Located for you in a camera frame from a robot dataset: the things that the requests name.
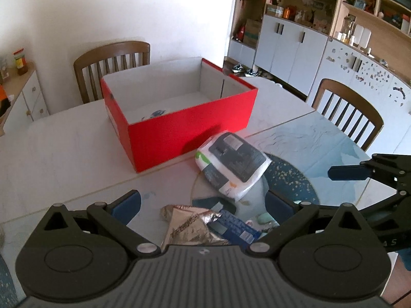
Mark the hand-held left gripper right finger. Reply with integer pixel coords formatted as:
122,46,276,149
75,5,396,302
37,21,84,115
246,190,381,259

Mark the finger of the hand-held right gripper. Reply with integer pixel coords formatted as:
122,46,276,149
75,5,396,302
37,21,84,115
328,154,411,196
360,189,411,228

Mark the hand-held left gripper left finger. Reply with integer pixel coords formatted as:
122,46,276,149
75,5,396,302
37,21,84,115
42,189,161,259

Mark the mint green strip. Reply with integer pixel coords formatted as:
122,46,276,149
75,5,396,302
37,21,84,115
246,213,273,227

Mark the blue snack packet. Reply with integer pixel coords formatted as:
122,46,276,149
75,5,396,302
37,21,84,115
205,210,262,247

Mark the white wet wipes pack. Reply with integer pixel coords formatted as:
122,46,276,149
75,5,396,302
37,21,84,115
195,131,272,203

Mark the silver foil packet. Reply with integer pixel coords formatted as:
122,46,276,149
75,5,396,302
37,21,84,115
161,204,230,252

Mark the red cardboard box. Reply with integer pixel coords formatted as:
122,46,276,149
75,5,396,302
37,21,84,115
99,57,259,174

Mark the white blue patterned desktop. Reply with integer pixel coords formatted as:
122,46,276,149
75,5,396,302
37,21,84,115
0,77,411,308

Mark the wooden slat-back chair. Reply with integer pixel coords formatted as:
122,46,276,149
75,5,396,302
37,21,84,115
311,78,385,151
73,41,151,105

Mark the white cabinet with stickers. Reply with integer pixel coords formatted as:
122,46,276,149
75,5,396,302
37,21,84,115
318,37,411,116

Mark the white plastic container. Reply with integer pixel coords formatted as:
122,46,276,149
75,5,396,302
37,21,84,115
353,25,372,49

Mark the tall glass bottle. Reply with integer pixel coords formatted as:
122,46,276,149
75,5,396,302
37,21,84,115
342,15,356,41

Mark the white side cabinet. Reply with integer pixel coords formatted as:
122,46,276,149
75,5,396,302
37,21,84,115
0,62,50,137

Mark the brown green cardboard box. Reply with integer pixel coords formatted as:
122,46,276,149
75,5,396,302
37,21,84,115
243,18,262,47

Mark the sauce bottle with red cap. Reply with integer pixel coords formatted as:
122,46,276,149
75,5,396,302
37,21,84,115
13,48,29,76

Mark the white wooden wall cabinet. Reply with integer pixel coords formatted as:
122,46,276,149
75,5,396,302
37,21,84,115
225,0,411,116

